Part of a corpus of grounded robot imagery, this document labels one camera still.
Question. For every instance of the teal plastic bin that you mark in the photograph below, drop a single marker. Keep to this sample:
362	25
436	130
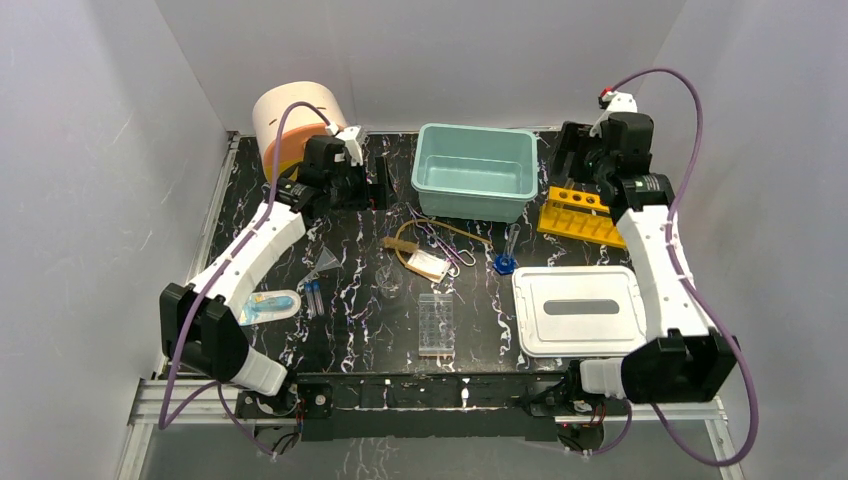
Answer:
475	173

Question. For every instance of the white bin lid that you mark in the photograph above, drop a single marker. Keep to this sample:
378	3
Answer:
578	311

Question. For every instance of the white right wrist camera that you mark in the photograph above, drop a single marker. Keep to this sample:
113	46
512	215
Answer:
612	101

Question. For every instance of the small clear plastic bag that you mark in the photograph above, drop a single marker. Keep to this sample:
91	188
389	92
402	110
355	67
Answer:
428	266

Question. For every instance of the graduated cylinder blue base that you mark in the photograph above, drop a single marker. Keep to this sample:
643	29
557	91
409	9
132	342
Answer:
505	263

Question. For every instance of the clear plastic funnel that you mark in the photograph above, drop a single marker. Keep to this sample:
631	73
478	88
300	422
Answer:
327	260

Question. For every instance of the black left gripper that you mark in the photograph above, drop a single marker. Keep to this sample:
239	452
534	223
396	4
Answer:
369	183

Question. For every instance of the blue capped vial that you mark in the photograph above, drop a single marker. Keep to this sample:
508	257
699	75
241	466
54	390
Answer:
309	295
317	295

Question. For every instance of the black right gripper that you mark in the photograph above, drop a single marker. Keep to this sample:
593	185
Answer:
573	139

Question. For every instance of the blue packaged syringe blister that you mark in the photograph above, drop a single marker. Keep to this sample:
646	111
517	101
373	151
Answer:
264	307

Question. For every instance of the blue capped vial left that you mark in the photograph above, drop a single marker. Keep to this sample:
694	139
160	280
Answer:
309	295

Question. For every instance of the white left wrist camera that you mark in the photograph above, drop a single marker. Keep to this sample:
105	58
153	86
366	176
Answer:
354	138

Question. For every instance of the wooden test tube clamp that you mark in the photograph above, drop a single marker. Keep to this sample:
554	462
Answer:
399	245

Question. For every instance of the cream orange cylindrical centrifuge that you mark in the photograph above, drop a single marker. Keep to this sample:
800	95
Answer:
301	124

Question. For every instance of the blue capped vial right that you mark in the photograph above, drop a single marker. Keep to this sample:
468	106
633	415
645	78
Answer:
317	295

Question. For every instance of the yellow test tube rack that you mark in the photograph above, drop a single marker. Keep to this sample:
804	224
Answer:
578	215

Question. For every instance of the tan rubber tubing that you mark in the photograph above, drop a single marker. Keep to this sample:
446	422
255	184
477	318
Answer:
443	225

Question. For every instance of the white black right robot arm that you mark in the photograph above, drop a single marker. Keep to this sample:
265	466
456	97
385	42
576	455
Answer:
685	358

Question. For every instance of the clear well plate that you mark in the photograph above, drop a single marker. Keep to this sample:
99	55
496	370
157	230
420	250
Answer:
436	327

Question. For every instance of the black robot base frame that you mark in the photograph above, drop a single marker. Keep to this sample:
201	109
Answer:
334	406

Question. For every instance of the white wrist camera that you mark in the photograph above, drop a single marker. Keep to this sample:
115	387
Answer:
354	138
612	101

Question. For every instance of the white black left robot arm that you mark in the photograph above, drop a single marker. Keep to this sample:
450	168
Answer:
199	321

